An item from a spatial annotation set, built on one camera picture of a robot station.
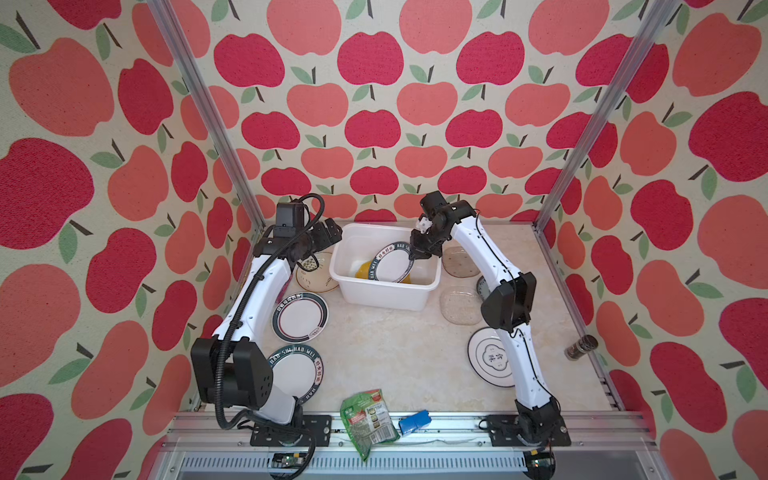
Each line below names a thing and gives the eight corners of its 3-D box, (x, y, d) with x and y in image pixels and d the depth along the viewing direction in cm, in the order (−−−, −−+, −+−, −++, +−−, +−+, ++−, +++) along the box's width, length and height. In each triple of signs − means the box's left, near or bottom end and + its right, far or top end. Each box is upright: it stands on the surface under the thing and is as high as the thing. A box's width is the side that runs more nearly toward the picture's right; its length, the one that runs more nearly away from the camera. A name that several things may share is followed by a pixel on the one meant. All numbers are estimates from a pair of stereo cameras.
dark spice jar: (567, 361, 88) (586, 347, 79) (562, 348, 90) (580, 334, 82) (581, 361, 88) (601, 347, 80) (575, 348, 90) (595, 334, 82)
